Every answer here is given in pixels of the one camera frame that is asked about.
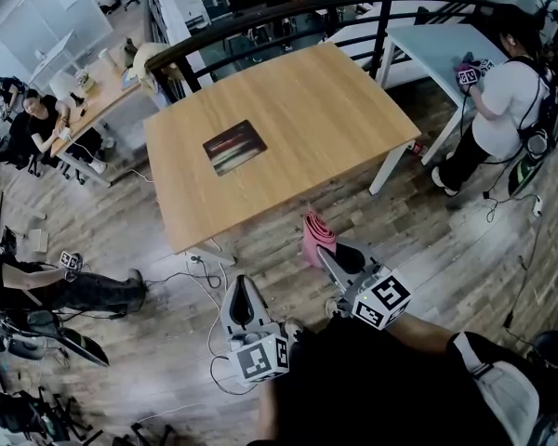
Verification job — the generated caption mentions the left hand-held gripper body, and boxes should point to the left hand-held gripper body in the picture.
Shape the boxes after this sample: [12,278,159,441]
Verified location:
[222,321,292,385]

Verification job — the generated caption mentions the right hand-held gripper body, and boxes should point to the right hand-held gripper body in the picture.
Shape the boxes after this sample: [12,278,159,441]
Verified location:
[338,261,413,332]

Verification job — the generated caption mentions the pink cloth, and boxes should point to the pink cloth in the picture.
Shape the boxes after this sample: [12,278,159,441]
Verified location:
[301,208,339,269]

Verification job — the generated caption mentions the person's right forearm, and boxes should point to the person's right forearm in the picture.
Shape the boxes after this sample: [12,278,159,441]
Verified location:
[384,311,462,355]

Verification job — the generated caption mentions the person's right shoe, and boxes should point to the person's right shoe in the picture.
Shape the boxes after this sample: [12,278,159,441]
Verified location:
[324,296,352,320]

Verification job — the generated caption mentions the person's shoe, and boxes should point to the person's shoe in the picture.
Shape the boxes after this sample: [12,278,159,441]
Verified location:
[282,320,306,344]
[324,296,352,320]

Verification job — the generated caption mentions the person's left shoe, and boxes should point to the person's left shoe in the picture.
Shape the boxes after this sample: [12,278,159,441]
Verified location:
[282,320,306,344]

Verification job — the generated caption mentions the person's black trousers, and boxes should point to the person's black trousers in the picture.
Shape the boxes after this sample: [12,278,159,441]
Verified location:
[259,317,511,446]

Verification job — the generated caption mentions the black green-striped board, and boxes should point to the black green-striped board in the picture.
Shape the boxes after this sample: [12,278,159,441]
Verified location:
[55,325,111,369]
[507,153,543,198]

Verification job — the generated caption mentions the person's grey white sleeve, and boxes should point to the person's grey white sleeve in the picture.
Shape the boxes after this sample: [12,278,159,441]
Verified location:
[447,331,541,446]

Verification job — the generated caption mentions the wooden table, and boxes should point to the wooden table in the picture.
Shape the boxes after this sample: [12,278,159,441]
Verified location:
[141,41,423,268]

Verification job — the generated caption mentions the small cardboard box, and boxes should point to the small cardboard box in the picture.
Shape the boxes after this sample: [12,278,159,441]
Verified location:
[26,228,50,254]

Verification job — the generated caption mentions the white table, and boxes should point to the white table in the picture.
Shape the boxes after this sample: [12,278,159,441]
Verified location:
[367,22,512,196]

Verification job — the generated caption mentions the light wooden desk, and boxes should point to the light wooden desk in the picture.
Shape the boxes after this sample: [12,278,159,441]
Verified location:
[48,46,151,189]

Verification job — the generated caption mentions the black metal railing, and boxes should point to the black metal railing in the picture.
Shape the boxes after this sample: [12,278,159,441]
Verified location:
[143,0,508,107]

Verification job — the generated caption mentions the white floor cable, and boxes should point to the white floor cable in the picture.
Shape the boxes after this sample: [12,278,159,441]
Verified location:
[183,251,261,398]

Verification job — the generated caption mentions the black floor cable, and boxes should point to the black floor cable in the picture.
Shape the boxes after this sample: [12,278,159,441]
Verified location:
[501,211,543,343]

